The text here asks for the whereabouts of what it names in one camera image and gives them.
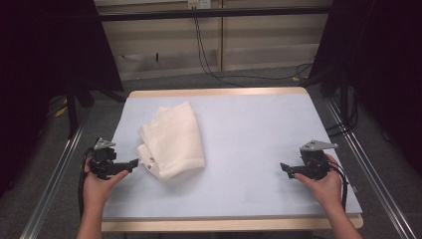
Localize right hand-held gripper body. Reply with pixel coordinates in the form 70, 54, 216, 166
299, 139, 339, 181

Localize white cloth towel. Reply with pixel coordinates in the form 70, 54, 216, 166
135, 101, 206, 182

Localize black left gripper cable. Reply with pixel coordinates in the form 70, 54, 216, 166
77, 146, 96, 221

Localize black stand leg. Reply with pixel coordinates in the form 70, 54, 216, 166
337, 71, 351, 128
65, 79, 82, 139

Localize black floor cables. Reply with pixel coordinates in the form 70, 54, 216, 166
325, 91, 360, 139

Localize light blue table mat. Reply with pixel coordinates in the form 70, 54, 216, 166
102, 92, 363, 220

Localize metal floor rail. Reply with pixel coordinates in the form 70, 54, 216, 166
323, 98, 418, 239
18, 114, 88, 239

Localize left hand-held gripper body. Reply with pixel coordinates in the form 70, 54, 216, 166
89, 137, 117, 180

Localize black horizontal frame bar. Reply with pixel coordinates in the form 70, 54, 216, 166
97, 5, 333, 23

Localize wooden table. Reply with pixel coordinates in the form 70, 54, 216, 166
101, 86, 364, 233

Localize black wall cable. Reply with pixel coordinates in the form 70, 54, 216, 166
192, 16, 315, 89

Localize white wall socket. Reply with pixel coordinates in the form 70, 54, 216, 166
186, 0, 213, 10

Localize person's right hand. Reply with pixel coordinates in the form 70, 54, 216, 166
293, 153, 343, 211

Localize black curtain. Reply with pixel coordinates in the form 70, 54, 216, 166
308, 0, 422, 175
0, 0, 125, 200

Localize person's left hand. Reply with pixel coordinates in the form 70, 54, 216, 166
82, 156, 130, 213

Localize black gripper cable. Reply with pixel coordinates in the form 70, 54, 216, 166
327, 160, 350, 213
77, 146, 96, 221

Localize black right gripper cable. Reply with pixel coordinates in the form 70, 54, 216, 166
327, 160, 350, 213

